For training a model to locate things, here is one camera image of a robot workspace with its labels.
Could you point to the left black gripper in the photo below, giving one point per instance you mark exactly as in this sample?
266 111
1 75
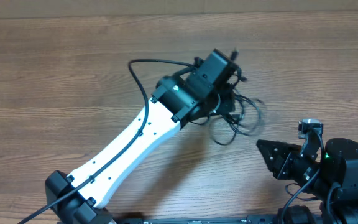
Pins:
227 104

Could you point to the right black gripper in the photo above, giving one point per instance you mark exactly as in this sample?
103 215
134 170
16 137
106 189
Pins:
284 158

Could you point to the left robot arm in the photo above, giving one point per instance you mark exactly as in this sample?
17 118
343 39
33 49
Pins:
200 90

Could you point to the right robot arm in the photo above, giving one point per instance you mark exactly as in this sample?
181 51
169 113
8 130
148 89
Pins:
334 181

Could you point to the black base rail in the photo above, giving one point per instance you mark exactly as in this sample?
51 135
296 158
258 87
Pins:
250 219

